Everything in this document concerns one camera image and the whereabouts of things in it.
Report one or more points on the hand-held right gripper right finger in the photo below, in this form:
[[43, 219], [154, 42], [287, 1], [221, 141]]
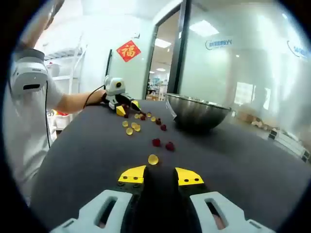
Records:
[[233, 213]]

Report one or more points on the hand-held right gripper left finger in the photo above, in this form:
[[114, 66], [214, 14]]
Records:
[[97, 211]]

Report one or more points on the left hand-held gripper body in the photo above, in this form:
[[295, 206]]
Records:
[[114, 88]]

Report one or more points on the group of mixed candies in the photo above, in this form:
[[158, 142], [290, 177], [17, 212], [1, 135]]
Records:
[[134, 126]]

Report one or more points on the steel bowl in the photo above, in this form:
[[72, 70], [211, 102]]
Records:
[[196, 111]]

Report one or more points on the white metal shelf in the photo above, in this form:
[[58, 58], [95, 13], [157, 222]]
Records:
[[73, 52]]

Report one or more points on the white storage bin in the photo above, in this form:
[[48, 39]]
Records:
[[54, 69]]

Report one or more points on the white chest device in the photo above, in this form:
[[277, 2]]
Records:
[[29, 72]]

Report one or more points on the blurred brown boxes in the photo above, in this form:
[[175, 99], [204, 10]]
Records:
[[255, 119]]

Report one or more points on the blue logo decal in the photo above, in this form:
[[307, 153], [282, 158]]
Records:
[[298, 49], [218, 44]]

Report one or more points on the red diamond wall decoration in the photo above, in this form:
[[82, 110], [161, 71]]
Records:
[[128, 51]]

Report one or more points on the black door frame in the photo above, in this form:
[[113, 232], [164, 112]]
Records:
[[181, 48]]

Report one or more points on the glass wall clamp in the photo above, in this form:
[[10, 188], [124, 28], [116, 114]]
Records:
[[273, 134], [305, 156]]

